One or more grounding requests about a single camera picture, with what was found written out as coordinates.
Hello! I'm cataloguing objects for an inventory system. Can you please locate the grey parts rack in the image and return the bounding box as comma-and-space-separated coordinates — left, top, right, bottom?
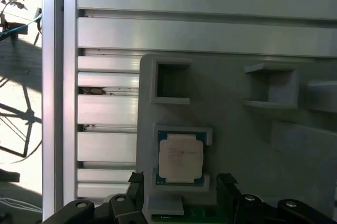
135, 54, 337, 224

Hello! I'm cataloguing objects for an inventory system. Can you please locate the thin teal cable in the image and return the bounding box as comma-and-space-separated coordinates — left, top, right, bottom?
0, 14, 43, 41

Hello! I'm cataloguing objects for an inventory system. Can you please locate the green RAM stick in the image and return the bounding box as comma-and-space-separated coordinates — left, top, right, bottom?
151, 207, 219, 224

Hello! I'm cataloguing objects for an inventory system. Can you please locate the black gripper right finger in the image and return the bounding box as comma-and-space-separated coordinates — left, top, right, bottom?
215, 173, 336, 224

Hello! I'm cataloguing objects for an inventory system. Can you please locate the silver CPU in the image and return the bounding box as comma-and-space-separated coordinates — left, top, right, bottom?
156, 130, 205, 187

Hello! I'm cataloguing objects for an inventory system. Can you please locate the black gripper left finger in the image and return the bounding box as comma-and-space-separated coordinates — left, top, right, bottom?
42, 172, 144, 224

